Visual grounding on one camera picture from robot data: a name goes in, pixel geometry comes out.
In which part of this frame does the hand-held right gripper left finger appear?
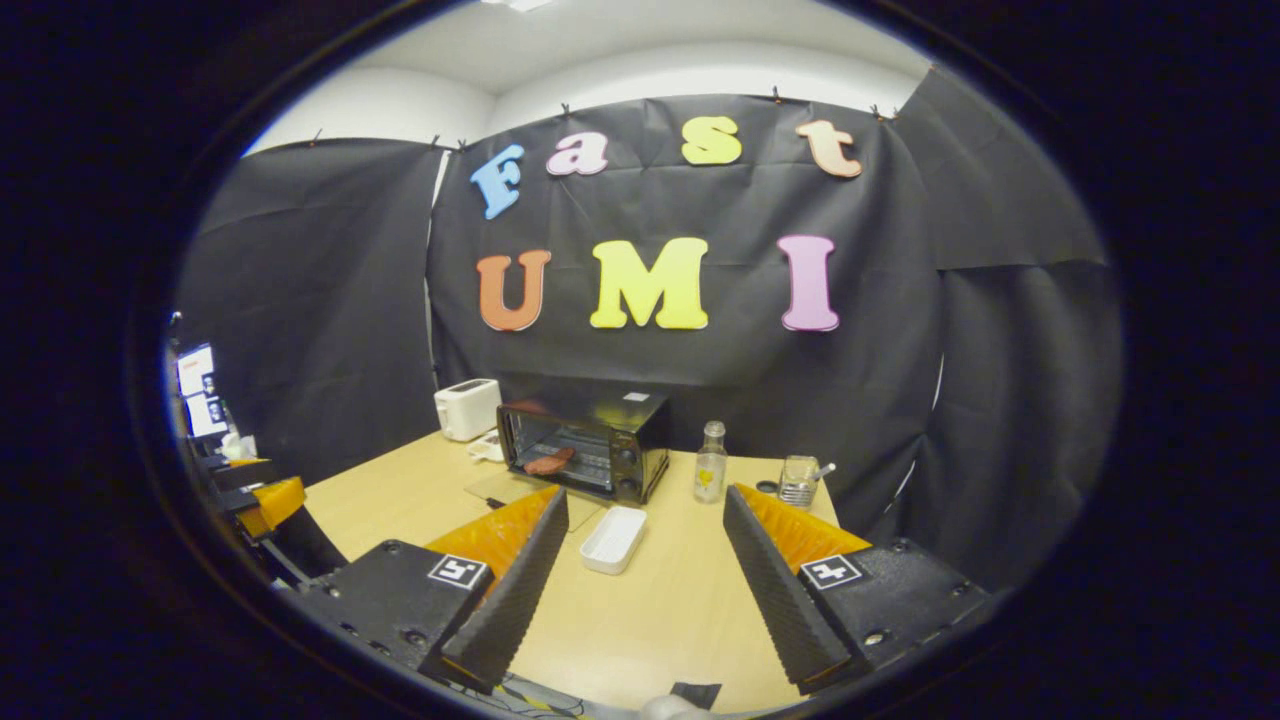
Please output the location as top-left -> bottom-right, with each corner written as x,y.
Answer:
298,486 -> 571,694

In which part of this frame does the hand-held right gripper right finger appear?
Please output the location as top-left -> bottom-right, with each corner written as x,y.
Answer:
722,483 -> 993,696

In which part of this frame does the black electric oven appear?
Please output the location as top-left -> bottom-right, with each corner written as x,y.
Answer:
463,389 -> 673,534

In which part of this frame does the computer monitor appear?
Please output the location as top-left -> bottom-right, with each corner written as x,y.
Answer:
176,343 -> 231,441

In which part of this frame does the white rectangular tray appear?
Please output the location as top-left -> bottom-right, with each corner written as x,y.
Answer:
579,505 -> 648,576

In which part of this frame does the clear glass bottle yellow label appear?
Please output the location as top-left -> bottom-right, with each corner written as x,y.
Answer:
694,421 -> 729,504

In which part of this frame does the white toaster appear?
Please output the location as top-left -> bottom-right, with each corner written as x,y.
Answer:
434,378 -> 503,443

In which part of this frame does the metal wire utensil holder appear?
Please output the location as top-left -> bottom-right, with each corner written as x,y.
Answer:
778,455 -> 821,510

